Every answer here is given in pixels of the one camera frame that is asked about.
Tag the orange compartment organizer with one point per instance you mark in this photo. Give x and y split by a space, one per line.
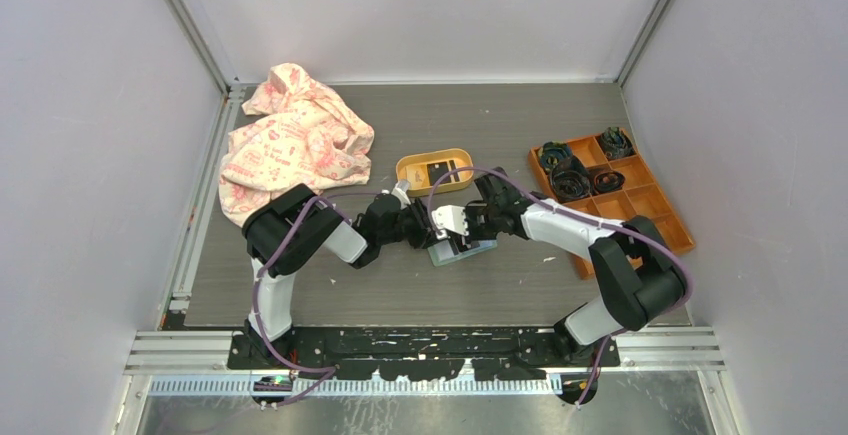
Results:
641 194

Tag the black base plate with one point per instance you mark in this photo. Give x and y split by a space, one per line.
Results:
435 353

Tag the yellow oval tray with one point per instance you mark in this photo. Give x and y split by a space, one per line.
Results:
413 168

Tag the green card holder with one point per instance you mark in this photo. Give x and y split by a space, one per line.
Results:
440 253

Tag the black credit card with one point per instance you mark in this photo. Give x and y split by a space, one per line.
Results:
436 170

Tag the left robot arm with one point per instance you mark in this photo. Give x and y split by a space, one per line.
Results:
285 234

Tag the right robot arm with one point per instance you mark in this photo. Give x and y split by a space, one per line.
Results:
638 277

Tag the dark rolled item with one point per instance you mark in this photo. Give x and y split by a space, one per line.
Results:
615 143
550 154
606 181
569 181

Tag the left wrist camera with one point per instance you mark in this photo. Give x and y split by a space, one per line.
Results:
400 191

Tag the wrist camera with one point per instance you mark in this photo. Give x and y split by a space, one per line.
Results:
400 191
449 220

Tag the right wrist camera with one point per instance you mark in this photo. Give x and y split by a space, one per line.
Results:
449 220

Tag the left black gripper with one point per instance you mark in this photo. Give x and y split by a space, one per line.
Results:
425 234

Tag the pink patterned cloth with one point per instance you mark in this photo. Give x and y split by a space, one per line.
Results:
301 132

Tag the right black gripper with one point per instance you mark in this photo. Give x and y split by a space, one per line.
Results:
472 235

